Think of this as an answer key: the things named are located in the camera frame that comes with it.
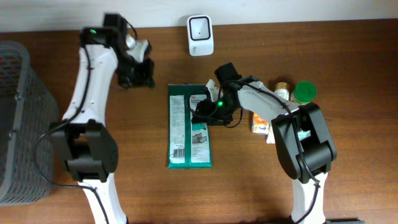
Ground white tube gold cap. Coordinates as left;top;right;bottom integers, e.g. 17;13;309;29
266;82;290;144

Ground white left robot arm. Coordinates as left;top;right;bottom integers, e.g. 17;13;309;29
47;13;155;223

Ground orange tissue packet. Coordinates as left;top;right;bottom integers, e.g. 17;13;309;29
251;113;270;135

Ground light green wipes packet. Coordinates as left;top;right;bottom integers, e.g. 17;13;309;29
297;130;311;141

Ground green lid jar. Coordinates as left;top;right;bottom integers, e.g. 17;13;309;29
290;81;317;105

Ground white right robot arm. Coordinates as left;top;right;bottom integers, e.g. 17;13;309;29
191;63;337;223

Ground green 3M gloves package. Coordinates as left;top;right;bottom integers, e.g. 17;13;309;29
168;84;212;169

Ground grey plastic basket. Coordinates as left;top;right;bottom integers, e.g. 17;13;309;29
1;41;59;207

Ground white barcode scanner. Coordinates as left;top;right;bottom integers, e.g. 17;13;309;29
187;15;214;57

